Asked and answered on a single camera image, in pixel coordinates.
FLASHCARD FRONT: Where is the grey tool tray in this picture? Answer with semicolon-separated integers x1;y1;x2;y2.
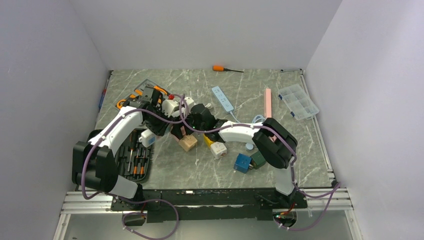
115;78;171;110

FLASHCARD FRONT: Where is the yellow cube socket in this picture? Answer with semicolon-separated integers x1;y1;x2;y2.
203;134;215;148

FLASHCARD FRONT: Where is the tan cube socket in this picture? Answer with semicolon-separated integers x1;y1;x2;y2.
178;135;198;152

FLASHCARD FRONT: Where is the light blue power strip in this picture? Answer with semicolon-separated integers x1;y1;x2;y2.
211;86;234;113

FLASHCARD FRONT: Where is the white cube socket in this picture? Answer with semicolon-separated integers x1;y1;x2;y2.
210;142;228;160

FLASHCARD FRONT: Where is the black tool case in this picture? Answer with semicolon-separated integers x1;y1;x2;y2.
85;128;154;187

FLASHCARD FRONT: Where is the light blue cable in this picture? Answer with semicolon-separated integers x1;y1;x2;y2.
230;110;266;152

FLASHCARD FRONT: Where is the blue cube adapter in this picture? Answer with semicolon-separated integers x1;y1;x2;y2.
233;153;252;174

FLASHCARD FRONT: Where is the green cube adapter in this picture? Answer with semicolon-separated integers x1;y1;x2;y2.
250;151;267;170

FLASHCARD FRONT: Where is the pink power strip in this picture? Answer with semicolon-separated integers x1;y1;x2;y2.
264;88;272;118

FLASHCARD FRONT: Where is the clear plastic organizer box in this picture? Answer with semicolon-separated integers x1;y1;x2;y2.
277;84;320;121

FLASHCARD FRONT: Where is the pink cube socket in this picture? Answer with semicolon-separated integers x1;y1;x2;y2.
170;124;194;142

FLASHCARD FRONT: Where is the white power strip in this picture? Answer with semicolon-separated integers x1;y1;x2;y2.
138;129;157;148

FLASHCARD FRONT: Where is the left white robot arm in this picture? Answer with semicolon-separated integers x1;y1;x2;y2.
71;85;171;210

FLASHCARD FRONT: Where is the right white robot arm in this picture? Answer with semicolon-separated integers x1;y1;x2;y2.
183;104;298;208

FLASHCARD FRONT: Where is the blue red pen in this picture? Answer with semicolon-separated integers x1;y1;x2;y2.
98;79;110;111

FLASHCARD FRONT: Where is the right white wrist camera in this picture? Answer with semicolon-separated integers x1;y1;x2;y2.
184;96;196;112

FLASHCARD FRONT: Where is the orange handled screwdriver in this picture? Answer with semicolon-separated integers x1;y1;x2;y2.
212;65;244;73

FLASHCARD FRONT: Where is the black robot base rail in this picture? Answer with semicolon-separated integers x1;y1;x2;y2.
110;187;308;223

